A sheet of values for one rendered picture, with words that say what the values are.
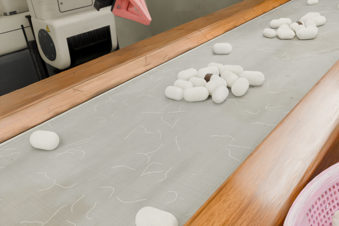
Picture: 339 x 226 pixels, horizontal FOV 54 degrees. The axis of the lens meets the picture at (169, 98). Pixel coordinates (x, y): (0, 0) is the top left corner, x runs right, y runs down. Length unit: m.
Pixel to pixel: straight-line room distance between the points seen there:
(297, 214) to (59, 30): 0.90
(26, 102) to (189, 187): 0.30
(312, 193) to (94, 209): 0.18
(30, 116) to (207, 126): 0.25
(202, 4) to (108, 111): 2.28
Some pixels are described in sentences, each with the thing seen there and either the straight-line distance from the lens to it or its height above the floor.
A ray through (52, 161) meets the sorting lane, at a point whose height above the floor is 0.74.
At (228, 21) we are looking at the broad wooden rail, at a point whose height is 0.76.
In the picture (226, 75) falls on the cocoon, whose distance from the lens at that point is 0.49.
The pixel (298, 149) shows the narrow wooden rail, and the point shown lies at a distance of 0.31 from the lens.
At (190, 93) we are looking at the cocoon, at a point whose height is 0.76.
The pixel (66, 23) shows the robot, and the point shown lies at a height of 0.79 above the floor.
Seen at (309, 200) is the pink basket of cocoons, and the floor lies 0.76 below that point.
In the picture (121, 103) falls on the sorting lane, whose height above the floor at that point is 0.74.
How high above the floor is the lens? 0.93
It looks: 23 degrees down
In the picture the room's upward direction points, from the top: 9 degrees counter-clockwise
